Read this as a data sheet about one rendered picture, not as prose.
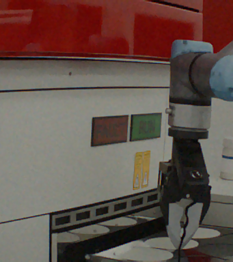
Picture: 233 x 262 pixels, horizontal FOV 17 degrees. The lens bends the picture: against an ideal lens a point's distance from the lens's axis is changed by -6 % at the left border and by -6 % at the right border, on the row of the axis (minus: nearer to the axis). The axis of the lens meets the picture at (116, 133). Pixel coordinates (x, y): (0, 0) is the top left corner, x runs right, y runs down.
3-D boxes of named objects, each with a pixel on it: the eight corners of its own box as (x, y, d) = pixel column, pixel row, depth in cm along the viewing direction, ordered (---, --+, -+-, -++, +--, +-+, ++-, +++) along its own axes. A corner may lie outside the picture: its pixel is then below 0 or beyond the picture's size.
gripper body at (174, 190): (195, 194, 141) (201, 127, 140) (208, 202, 133) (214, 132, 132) (154, 194, 140) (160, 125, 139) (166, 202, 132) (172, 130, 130)
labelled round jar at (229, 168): (215, 178, 179) (218, 137, 178) (225, 175, 185) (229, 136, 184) (241, 181, 176) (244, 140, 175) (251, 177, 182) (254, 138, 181)
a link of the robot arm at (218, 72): (260, 36, 121) (223, 33, 131) (218, 71, 117) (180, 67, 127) (279, 75, 124) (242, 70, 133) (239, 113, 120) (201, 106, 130)
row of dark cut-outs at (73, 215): (49, 228, 125) (49, 215, 125) (170, 197, 163) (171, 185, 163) (52, 230, 125) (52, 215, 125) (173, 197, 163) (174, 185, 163)
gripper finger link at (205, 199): (205, 223, 136) (210, 175, 135) (207, 224, 135) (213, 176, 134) (180, 224, 135) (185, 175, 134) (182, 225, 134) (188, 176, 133)
